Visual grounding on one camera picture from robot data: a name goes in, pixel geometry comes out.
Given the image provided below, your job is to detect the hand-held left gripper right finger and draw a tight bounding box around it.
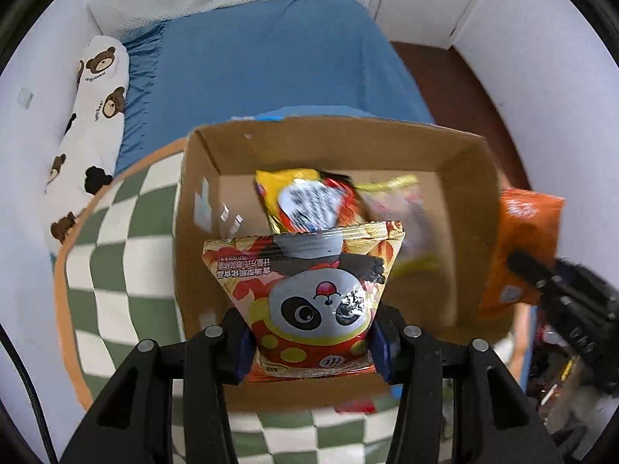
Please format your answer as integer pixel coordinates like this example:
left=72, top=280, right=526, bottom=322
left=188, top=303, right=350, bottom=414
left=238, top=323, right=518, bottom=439
left=370, top=302, right=564, bottom=464

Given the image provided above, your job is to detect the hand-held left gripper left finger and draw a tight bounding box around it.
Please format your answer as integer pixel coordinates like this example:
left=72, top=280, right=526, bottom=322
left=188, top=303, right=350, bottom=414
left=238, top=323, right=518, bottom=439
left=60, top=307, right=258, bottom=464

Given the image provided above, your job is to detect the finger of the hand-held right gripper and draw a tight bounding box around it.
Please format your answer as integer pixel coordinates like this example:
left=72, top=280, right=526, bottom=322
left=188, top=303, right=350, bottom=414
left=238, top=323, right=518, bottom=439
left=507, top=249, right=557, bottom=293

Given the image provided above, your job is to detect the orange snack packet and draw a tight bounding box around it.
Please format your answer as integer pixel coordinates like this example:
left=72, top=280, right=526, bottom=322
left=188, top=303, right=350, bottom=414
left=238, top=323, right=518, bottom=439
left=478, top=188, right=566, bottom=319

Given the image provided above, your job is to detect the panda print snack packet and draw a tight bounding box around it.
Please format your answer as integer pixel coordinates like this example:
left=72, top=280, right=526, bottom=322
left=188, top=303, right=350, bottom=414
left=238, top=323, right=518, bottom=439
left=202, top=220, right=406, bottom=384

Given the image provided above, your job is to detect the brown cardboard box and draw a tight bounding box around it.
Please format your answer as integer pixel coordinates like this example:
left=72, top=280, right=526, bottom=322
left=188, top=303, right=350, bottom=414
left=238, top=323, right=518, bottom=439
left=171, top=115, right=516, bottom=414

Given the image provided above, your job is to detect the person's right forearm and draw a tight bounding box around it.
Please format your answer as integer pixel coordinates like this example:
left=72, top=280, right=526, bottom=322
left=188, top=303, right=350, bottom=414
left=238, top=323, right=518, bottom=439
left=546, top=387, right=612, bottom=450

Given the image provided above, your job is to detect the dark clutter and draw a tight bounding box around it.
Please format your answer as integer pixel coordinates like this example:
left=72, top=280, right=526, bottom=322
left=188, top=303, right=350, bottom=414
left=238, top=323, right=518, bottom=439
left=527, top=321, right=600, bottom=426

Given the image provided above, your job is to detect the pale pink snack packet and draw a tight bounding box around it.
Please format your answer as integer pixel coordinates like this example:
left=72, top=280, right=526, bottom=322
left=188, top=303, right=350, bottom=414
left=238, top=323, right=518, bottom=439
left=355, top=174, right=441, bottom=276

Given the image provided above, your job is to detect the green white checkered blanket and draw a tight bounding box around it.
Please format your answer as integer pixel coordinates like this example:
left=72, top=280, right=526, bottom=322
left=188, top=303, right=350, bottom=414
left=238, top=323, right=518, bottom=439
left=53, top=138, right=533, bottom=464

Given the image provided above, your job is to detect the yellow red noodle snack packet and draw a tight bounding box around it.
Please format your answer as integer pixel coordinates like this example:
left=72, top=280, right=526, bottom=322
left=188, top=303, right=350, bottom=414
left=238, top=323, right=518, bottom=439
left=255, top=168, right=368, bottom=235

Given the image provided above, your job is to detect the blue white packet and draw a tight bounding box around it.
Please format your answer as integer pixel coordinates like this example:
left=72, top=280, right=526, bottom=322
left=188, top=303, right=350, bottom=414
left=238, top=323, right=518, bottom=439
left=231, top=109, right=286, bottom=124

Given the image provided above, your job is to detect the bear print white pillow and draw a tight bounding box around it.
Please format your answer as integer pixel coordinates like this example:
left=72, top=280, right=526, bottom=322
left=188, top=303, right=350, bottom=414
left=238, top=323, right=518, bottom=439
left=41, top=35, right=130, bottom=252

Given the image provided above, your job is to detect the white wardrobe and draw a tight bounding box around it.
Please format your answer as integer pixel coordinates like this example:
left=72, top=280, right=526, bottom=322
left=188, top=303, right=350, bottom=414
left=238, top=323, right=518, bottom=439
left=353, top=0, right=499, bottom=49

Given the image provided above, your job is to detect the blue bed sheet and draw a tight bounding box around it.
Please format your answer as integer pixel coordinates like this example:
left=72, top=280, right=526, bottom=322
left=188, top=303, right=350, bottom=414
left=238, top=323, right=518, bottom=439
left=115, top=0, right=436, bottom=175

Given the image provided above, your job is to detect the black cable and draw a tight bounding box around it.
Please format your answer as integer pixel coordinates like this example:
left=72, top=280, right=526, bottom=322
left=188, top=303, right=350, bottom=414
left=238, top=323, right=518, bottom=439
left=0, top=324, right=59, bottom=464

